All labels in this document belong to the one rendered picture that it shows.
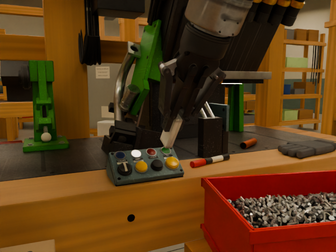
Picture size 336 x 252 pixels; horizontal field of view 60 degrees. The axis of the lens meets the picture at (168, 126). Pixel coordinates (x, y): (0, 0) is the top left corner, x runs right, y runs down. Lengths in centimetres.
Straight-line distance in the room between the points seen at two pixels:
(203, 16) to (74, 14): 79
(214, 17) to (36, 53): 90
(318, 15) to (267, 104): 1070
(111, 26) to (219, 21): 1091
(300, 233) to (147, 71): 56
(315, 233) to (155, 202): 31
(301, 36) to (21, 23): 829
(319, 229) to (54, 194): 43
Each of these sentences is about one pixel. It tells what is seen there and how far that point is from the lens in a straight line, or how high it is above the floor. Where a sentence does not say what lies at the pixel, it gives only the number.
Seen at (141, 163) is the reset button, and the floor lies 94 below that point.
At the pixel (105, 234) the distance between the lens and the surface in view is 62.
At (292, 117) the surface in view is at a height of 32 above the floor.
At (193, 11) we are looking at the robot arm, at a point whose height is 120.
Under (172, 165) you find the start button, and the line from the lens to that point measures 62.
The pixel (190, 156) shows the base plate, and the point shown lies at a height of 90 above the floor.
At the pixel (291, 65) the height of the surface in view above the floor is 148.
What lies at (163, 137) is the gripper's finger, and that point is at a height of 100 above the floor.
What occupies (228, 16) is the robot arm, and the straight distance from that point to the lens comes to 44.
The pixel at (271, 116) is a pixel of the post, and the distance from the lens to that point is 158.
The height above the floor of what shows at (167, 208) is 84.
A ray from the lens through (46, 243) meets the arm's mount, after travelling 45.
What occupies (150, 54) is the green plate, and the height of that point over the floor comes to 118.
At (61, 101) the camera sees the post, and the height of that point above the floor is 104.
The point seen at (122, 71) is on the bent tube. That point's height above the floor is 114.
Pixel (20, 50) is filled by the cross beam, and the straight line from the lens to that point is 123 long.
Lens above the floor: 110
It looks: 8 degrees down
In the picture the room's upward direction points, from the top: straight up
